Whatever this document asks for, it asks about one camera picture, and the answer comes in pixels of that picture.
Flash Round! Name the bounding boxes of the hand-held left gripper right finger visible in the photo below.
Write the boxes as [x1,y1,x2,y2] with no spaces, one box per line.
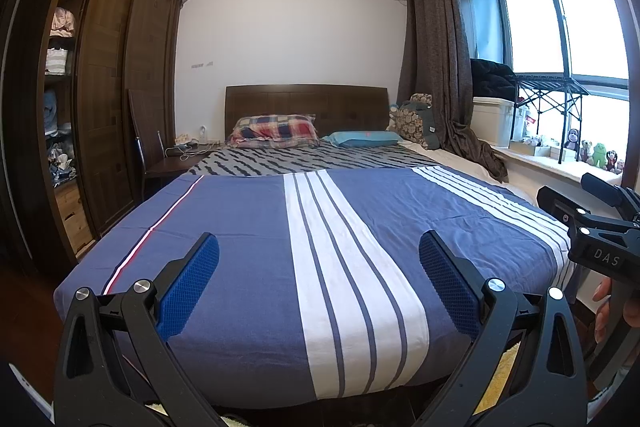
[419,229,588,427]

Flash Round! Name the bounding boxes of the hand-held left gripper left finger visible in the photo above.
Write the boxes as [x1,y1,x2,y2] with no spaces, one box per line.
[52,232,221,427]

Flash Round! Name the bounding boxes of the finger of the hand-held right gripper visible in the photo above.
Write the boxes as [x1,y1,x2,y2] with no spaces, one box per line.
[536,185,640,238]
[581,173,640,220]

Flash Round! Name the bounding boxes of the person's right hand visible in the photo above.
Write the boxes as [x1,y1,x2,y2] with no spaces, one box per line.
[594,277,626,343]

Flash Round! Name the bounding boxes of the white box with red label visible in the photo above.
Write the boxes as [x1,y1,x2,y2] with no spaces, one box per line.
[511,107,538,142]

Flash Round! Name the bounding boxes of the blue white striped blanket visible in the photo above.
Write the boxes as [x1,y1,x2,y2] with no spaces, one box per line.
[52,167,583,403]

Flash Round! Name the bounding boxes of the yellow fluffy rug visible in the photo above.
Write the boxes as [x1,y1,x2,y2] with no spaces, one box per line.
[145,337,518,418]

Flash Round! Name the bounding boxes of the white storage box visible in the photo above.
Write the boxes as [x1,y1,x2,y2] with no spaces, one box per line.
[472,97,516,146]

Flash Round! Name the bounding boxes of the black folding table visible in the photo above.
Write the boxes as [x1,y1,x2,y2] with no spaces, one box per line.
[510,74,591,162]

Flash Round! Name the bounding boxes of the dark wooden nightstand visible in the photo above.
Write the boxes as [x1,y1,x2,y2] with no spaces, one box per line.
[142,142,223,188]

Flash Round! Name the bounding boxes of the black jacket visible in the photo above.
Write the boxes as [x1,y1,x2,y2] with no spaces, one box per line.
[470,58,518,100]

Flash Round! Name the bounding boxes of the grey green cushion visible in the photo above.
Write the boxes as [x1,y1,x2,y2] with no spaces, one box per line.
[400,101,441,151]

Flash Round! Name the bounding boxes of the dark chair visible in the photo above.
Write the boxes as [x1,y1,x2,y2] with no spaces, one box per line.
[127,88,168,202]

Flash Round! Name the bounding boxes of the window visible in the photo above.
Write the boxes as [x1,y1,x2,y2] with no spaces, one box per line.
[500,0,631,138]

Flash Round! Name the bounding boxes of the brown patterned cushion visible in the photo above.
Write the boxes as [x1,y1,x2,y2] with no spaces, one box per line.
[387,93,433,142]

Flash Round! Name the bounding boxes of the teal pillow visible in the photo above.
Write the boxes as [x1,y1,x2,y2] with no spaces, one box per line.
[321,130,403,148]

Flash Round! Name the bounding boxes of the plaid pillow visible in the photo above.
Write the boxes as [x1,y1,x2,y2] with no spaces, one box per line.
[229,114,320,149]

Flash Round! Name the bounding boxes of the pile of mixed clothes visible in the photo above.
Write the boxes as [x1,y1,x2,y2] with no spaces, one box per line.
[47,142,78,180]

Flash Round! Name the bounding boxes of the white flat panel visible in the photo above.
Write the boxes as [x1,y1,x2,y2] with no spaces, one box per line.
[10,362,53,423]

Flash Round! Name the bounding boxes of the brown curtain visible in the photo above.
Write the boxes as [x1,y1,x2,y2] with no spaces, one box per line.
[397,0,510,182]

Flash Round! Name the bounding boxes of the dark wooden headboard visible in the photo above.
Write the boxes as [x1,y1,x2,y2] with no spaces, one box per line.
[225,84,390,146]

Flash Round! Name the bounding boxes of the dark wooden wardrobe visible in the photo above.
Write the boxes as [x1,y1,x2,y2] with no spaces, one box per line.
[0,0,181,258]

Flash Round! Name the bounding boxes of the white folded clothes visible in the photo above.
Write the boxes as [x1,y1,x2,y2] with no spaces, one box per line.
[46,49,69,75]

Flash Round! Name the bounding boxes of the pink folded clothes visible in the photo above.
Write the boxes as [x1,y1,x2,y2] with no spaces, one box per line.
[50,7,77,38]

